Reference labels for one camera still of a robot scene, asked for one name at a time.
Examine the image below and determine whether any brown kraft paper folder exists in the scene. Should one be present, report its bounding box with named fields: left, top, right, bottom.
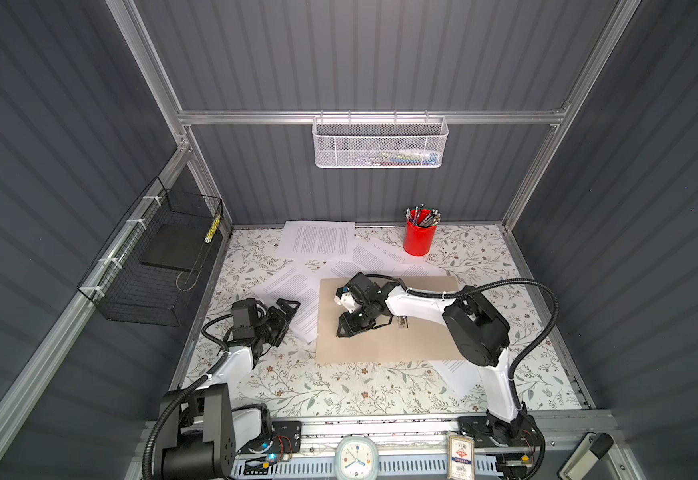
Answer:
left=315, top=278, right=463, bottom=366

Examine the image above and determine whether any large front printed sheet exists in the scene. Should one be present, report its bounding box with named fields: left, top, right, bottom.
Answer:
left=430, top=360, right=482, bottom=398

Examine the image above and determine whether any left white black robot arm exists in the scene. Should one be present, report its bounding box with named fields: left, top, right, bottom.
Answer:
left=140, top=298, right=300, bottom=479

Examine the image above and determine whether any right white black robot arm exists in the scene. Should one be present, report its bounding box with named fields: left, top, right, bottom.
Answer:
left=334, top=273, right=537, bottom=445

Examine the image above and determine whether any red pen cup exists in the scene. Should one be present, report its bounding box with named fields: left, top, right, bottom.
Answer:
left=403, top=206, right=440, bottom=257

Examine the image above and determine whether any yellow marker in basket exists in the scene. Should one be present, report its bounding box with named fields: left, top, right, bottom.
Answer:
left=204, top=214, right=222, bottom=244

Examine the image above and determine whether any black notebook in basket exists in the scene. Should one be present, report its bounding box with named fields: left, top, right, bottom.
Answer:
left=139, top=224, right=211, bottom=273

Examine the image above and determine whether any white desk clock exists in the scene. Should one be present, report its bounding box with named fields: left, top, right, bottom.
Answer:
left=334, top=435, right=380, bottom=480

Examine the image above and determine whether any small card box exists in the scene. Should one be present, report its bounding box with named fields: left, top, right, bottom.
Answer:
left=447, top=434, right=475, bottom=480

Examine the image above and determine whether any black white stapler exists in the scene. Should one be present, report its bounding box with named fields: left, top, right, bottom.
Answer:
left=558, top=432, right=614, bottom=480

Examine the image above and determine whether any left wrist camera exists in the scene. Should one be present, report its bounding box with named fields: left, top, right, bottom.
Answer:
left=230, top=298, right=266, bottom=328

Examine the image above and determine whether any black wire basket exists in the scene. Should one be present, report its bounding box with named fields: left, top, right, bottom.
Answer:
left=78, top=181, right=224, bottom=327

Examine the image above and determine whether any white wire mesh basket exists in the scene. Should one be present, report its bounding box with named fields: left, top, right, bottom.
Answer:
left=311, top=115, right=449, bottom=169

